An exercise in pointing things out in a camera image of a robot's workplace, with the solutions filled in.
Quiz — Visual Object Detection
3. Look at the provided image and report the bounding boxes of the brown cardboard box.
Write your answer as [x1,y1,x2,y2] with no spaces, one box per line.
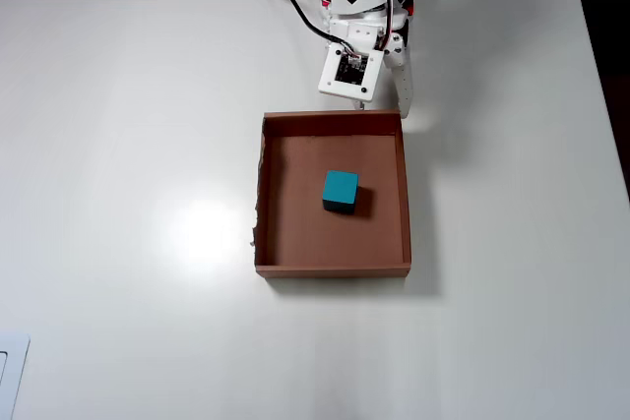
[248,109,412,279]

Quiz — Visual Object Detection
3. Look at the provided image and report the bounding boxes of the white wrist camera mount plate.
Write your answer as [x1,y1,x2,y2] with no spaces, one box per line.
[317,42,384,98]

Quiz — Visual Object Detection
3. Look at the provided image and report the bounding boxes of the dark camera cable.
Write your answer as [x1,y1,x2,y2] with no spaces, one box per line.
[258,0,358,58]

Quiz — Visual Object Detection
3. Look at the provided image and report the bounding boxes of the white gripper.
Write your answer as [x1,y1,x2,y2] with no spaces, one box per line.
[328,9,415,120]

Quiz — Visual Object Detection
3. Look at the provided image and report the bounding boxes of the blue cube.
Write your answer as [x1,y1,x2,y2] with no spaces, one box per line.
[321,169,360,213]

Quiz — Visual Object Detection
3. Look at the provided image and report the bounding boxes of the white rounded flat device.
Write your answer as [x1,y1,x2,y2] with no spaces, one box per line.
[0,332,31,420]

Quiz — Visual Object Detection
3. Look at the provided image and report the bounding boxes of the red black servo wire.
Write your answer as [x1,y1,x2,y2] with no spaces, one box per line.
[376,0,398,45]

